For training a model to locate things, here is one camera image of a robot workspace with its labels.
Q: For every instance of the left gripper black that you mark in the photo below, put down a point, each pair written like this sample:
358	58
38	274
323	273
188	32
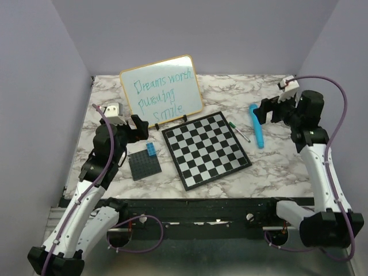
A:
142	131

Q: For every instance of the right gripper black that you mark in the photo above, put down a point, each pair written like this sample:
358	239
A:
266	103

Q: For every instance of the white whiteboard marker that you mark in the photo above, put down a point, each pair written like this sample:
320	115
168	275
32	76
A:
242	134

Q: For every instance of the yellow framed whiteboard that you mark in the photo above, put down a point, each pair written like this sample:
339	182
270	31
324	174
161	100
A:
163	91

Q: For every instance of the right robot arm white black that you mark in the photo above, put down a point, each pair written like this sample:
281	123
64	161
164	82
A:
332	223

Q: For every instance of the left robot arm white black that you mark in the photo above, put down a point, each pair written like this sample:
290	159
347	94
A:
76	234

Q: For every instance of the blue cylindrical eraser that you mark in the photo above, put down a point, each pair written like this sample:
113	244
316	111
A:
256	126

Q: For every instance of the blue lego brick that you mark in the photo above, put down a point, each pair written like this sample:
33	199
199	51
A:
151	149

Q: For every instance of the dark grey lego baseplate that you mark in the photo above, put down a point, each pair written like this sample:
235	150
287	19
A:
143	165

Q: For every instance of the black white chessboard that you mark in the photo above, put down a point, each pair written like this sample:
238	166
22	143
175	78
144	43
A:
204	150

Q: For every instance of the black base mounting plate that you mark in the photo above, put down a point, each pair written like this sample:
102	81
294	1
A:
197	219

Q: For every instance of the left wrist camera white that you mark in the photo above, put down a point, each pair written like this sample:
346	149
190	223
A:
114	113

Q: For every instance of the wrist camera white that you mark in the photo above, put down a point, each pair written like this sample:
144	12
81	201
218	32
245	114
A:
114	113
288	87

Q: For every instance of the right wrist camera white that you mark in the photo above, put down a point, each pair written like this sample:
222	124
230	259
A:
288	87

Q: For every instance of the wire whiteboard stand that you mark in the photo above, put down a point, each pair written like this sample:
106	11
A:
178	120

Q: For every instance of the aluminium rail frame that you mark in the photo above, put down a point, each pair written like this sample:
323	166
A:
88	217

